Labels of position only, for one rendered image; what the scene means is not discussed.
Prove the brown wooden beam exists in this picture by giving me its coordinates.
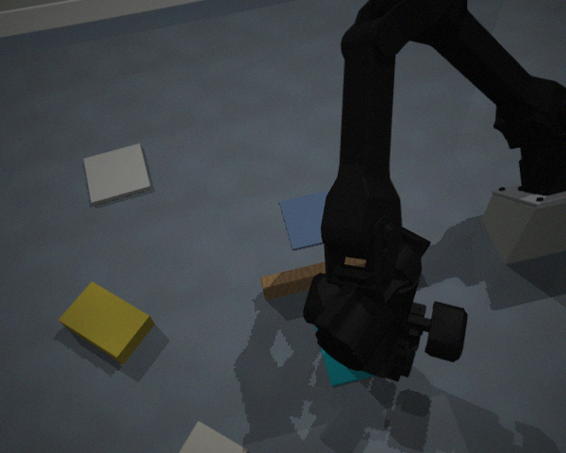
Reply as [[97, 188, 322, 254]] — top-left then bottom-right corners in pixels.
[[260, 257, 366, 300]]

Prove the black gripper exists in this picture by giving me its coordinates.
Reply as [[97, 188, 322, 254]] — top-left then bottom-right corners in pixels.
[[303, 273, 468, 362]]

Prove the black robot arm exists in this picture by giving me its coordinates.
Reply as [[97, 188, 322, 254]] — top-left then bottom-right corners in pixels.
[[314, 0, 566, 382]]

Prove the olive yellow rectangular block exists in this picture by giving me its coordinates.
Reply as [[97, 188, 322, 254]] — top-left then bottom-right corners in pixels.
[[58, 282, 155, 364]]

